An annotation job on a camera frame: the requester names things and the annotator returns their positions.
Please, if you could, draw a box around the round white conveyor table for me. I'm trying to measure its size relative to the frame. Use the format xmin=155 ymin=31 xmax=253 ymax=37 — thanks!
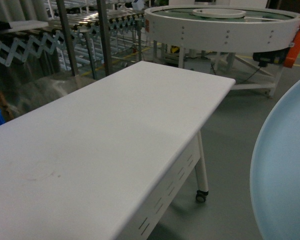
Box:
xmin=144 ymin=5 xmax=300 ymax=97

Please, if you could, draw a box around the light blue oval tray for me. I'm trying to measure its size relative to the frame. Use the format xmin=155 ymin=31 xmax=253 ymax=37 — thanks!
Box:
xmin=250 ymin=80 xmax=300 ymax=240

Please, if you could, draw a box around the orange motor guard cover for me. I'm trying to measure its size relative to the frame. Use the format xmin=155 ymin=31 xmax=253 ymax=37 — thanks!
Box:
xmin=283 ymin=26 xmax=300 ymax=68

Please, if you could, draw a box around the expandable roller conveyor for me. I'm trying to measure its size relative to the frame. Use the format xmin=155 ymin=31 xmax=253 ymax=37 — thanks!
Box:
xmin=0 ymin=0 xmax=147 ymax=76

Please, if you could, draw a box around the white table frame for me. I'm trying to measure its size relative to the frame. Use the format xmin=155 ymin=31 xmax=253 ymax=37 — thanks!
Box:
xmin=117 ymin=132 xmax=209 ymax=240

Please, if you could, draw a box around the black conveyor motor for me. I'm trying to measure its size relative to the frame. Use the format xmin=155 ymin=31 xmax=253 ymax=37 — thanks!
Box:
xmin=252 ymin=47 xmax=290 ymax=68

